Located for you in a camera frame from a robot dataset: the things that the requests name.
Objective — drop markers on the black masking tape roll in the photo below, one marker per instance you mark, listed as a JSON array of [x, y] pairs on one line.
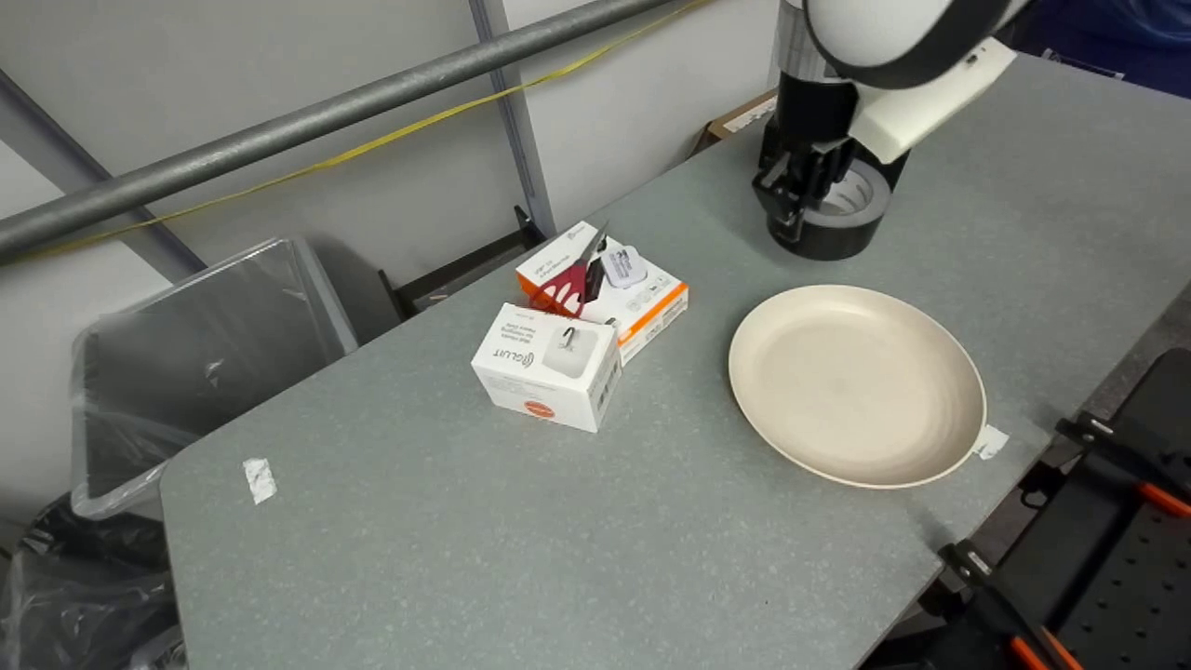
[[845, 235]]

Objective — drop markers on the white tape label on table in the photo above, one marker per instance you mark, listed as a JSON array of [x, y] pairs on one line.
[[259, 477]]

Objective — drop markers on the lower black orange clamp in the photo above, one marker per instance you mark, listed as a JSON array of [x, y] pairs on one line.
[[1027, 637]]

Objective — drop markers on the white tag near plate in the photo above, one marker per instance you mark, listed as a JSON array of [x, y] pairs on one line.
[[992, 440]]

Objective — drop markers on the blue object top right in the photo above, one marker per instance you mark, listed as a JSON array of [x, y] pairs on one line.
[[1144, 42]]

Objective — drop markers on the white and orange box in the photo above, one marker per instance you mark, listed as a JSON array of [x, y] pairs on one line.
[[595, 276]]

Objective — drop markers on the small white product box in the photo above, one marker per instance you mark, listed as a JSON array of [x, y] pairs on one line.
[[548, 365]]

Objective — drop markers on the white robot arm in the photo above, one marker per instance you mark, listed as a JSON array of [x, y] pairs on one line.
[[862, 83]]

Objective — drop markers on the cream round plate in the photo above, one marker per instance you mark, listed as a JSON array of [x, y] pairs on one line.
[[858, 389]]

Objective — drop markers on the grey metal diagonal pole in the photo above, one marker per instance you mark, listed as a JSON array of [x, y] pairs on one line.
[[218, 157]]

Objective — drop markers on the grey trash bin with liner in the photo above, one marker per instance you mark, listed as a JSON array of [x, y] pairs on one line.
[[184, 364]]

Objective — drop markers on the black perforated bench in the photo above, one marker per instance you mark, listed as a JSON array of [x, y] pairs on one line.
[[1095, 569]]

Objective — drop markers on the upper black orange clamp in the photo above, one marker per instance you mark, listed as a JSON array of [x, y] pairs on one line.
[[1153, 482]]

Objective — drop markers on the black orange clamp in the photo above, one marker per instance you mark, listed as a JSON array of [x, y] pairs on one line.
[[1027, 637], [1153, 482]]

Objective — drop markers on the black plastic bag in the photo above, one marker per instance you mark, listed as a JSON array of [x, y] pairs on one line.
[[92, 597]]

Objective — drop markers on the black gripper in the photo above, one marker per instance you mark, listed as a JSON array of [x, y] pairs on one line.
[[804, 146]]

